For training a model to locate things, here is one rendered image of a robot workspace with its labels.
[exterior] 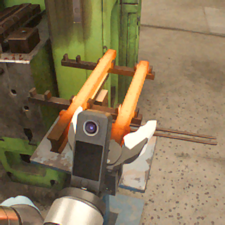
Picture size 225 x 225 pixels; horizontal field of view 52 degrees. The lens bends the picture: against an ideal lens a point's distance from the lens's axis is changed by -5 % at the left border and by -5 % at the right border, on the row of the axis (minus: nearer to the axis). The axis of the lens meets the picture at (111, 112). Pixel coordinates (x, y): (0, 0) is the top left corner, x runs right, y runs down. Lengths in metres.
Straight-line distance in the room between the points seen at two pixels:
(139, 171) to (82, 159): 0.46
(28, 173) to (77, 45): 0.84
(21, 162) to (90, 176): 1.21
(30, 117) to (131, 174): 0.55
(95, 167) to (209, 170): 1.47
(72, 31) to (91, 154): 0.77
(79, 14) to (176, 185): 1.17
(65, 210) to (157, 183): 1.32
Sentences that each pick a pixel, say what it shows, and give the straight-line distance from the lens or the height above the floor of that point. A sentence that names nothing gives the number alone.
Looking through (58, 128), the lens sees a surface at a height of 0.98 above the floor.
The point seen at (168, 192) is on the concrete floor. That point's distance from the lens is 1.58.
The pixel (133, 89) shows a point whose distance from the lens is 0.63.
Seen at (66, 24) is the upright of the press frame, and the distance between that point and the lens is 1.04.
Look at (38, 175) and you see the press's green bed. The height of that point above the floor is 0.15.
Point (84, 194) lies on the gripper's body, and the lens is 0.33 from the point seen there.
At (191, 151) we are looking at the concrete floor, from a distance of 1.83.
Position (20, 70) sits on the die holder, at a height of 0.88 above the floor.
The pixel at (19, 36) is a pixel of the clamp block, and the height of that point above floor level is 0.98.
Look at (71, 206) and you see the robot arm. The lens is 0.32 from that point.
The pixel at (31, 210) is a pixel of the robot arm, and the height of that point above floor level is 0.94.
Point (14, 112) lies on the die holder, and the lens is 1.14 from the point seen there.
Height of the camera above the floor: 1.33
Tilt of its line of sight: 41 degrees down
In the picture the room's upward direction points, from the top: straight up
